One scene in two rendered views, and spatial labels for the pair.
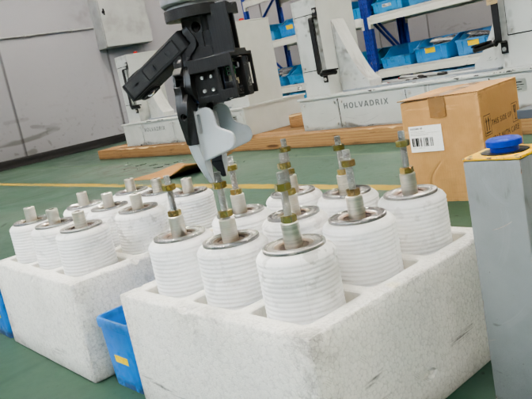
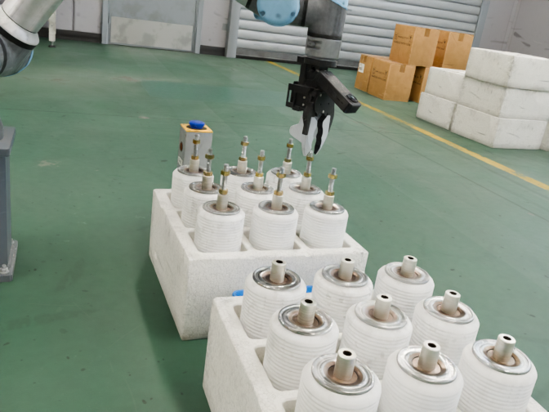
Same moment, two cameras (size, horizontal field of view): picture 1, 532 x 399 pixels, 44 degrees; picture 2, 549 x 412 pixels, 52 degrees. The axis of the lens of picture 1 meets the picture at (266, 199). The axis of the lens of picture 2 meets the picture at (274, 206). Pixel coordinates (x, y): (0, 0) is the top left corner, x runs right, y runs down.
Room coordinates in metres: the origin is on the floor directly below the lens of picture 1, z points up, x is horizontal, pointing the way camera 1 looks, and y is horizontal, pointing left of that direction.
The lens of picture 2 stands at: (2.06, 0.36, 0.65)
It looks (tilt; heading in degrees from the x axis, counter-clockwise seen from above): 20 degrees down; 197
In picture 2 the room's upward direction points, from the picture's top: 8 degrees clockwise
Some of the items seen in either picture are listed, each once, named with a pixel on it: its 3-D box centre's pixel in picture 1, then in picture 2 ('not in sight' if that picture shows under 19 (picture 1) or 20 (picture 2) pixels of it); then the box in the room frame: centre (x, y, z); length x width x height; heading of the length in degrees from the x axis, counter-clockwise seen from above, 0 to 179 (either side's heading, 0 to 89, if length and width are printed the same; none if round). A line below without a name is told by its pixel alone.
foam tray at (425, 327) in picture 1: (313, 319); (248, 253); (0.91, -0.03, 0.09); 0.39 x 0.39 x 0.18; 41
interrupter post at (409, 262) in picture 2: (79, 219); (408, 266); (1.15, 0.33, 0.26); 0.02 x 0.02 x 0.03
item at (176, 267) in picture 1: (192, 294); (319, 246); (0.92, 0.13, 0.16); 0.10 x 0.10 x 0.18
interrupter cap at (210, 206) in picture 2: (293, 192); (221, 208); (1.08, -0.05, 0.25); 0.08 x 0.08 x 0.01
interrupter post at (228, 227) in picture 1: (229, 230); (305, 183); (0.83, 0.06, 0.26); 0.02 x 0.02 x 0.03
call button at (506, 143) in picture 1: (503, 146); (196, 125); (0.74, -0.28, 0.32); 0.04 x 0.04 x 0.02
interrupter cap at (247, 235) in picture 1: (230, 240); (305, 189); (0.83, 0.06, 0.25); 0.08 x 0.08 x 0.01
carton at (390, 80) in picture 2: not in sight; (390, 79); (-2.89, -0.28, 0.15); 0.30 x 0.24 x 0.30; 38
